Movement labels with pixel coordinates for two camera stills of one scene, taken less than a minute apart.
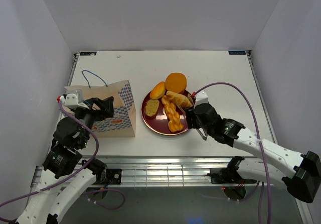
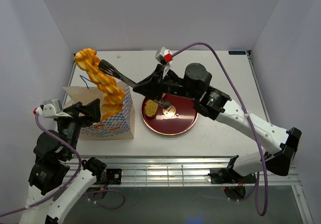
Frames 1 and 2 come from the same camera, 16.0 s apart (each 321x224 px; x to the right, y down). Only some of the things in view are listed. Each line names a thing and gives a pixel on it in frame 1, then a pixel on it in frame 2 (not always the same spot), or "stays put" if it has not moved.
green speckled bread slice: x=151 y=107 stays put
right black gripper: x=190 y=115 -> x=153 y=86
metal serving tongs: x=202 y=135 -> x=108 y=68
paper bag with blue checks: x=122 y=123 stays put
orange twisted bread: x=175 y=124 -> x=88 y=61
